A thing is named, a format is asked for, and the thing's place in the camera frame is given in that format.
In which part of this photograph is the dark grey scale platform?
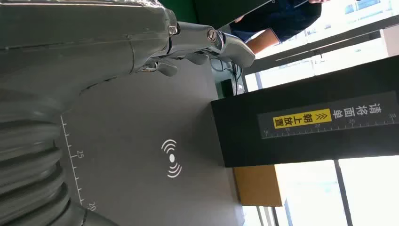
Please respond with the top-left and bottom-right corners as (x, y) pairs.
(55, 58), (247, 226)

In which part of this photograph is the person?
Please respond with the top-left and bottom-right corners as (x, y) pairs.
(230, 0), (331, 56)

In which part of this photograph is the brown cardboard box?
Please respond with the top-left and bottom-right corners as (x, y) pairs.
(232, 164), (287, 208)

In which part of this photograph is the black scale scanner column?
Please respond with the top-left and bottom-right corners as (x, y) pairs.
(210, 56), (399, 169)

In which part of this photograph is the black laptop cable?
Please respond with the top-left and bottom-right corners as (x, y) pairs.
(211, 58), (245, 96)

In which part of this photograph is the dark window frame beam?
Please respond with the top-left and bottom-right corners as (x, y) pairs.
(243, 14), (399, 76)

